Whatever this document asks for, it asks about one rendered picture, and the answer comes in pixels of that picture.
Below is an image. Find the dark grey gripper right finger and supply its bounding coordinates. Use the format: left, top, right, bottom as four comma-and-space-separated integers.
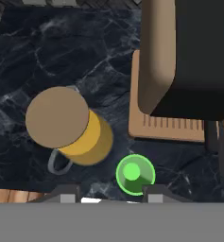
142, 184, 193, 204

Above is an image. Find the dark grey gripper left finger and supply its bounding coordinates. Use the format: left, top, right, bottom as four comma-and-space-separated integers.
28, 184, 82, 204

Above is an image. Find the green cup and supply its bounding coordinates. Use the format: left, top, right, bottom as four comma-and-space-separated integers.
115, 153, 157, 197

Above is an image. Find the yellow pitcher with brown lid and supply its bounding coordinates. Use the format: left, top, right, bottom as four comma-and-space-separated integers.
25, 85, 114, 176

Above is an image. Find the beige and black coffee machine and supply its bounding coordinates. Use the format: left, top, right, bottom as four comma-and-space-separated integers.
128, 0, 224, 179

